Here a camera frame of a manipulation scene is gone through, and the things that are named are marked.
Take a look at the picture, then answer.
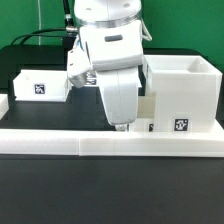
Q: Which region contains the white foam L-shaped fence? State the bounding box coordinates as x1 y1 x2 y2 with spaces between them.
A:
0 93 224 158

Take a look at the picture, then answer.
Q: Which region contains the white front drawer tray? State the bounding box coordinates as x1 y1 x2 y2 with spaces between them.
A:
129 96 155 132

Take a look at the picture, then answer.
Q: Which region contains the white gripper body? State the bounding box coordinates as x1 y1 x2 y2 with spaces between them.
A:
97 67 139 125

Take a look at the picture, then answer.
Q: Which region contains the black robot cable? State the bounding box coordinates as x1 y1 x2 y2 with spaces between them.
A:
10 0 80 46

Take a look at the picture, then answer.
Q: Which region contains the white drawer cabinet box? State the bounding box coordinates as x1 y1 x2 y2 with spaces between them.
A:
143 55 222 132

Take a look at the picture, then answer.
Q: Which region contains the white drawer tray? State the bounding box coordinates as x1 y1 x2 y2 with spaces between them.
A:
129 96 155 132
13 69 71 102

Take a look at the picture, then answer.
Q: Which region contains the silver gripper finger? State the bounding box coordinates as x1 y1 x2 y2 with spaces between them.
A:
115 124 129 131

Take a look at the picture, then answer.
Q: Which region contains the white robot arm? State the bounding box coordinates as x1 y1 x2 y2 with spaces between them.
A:
67 0 152 130

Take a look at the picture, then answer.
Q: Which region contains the white rear drawer tray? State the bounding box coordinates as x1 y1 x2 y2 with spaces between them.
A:
13 69 71 102

